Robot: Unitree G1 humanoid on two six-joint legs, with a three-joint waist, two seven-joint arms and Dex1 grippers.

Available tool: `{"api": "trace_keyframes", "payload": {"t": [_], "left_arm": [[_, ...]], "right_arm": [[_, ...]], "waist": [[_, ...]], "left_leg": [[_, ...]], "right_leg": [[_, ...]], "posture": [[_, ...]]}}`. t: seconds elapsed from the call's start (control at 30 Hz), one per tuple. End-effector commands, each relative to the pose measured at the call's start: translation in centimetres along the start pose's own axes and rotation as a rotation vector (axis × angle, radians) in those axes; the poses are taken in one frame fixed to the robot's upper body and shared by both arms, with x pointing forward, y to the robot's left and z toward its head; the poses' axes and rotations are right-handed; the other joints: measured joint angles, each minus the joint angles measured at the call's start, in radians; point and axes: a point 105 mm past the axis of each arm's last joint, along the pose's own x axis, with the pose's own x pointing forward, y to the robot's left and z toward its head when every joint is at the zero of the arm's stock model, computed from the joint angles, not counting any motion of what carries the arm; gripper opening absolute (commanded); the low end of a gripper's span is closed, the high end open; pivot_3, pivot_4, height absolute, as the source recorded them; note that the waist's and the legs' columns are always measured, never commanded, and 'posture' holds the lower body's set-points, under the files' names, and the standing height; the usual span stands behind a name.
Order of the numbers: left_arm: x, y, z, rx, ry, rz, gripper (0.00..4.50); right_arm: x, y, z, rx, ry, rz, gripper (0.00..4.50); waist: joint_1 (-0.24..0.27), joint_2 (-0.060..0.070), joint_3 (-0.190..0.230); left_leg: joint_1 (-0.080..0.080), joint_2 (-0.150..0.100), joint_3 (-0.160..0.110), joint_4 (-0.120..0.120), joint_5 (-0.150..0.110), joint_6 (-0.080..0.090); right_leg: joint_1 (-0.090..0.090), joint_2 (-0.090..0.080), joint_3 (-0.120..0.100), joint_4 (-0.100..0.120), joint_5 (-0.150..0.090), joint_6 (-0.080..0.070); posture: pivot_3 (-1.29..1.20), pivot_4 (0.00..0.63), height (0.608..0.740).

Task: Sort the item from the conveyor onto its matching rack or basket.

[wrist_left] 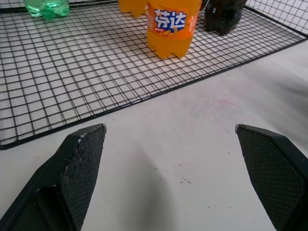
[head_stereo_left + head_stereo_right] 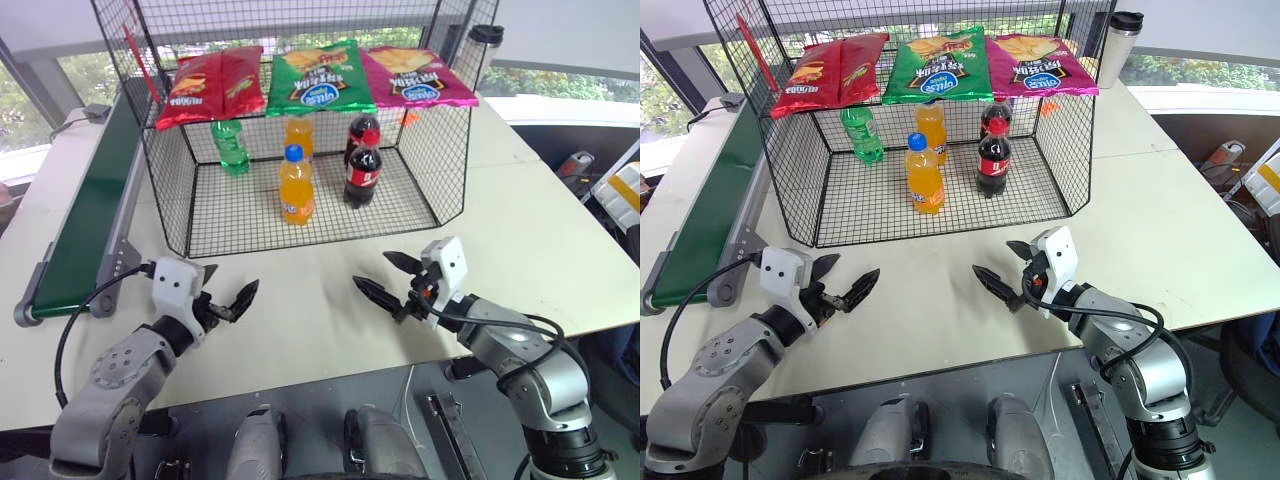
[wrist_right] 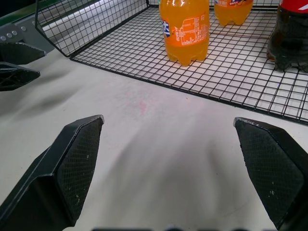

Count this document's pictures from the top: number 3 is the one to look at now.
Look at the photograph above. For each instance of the orange soda bottle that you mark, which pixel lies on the orange soda bottle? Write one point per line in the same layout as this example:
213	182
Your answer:
232	12
186	36

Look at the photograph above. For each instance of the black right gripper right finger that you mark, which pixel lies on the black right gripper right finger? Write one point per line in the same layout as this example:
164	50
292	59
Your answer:
274	168

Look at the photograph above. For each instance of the dark cola bottle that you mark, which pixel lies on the dark cola bottle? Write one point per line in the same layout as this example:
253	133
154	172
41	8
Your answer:
288	36

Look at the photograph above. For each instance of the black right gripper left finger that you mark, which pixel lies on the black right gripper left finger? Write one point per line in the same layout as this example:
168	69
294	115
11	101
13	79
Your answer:
50	183

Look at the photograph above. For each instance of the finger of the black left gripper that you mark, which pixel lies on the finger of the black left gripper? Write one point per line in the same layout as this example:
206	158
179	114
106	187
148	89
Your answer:
14	75
16	53

